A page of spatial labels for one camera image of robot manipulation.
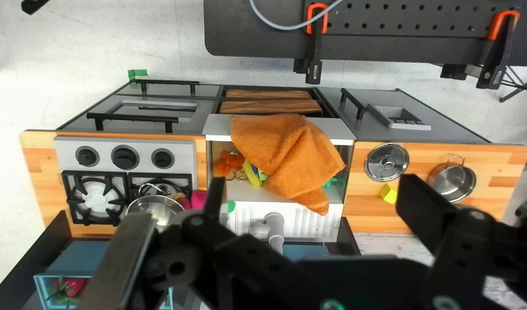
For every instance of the pink toy item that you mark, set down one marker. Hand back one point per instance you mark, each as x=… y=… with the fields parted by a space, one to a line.
x=199 y=201

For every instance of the small steel pot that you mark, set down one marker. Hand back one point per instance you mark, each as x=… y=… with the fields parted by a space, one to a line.
x=453 y=180

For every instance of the toy kitchen counter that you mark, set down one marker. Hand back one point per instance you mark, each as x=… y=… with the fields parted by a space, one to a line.
x=185 y=129

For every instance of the orange cloth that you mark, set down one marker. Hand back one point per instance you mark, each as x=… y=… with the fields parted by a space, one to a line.
x=295 y=156

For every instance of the green toy item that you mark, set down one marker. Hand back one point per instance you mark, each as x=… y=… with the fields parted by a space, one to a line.
x=336 y=187

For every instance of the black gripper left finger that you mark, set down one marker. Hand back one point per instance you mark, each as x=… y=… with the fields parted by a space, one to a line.
x=211 y=216

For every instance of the grey toy faucet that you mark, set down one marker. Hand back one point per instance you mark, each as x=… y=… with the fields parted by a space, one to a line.
x=269 y=230

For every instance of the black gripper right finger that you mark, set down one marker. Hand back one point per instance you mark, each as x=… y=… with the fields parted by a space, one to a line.
x=433 y=220

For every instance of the orange black clamp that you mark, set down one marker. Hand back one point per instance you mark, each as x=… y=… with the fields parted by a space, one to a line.
x=310 y=67
x=498 y=51

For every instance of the black toy stove burner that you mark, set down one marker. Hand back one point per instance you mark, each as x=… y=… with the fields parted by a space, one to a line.
x=102 y=198

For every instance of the yellow block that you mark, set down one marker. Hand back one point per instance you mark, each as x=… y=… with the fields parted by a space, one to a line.
x=388 y=194

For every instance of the steel pot on stove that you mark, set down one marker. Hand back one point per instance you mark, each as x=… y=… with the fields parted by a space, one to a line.
x=162 y=210

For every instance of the steel pot lid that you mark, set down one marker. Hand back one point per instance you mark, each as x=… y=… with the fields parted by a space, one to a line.
x=386 y=163

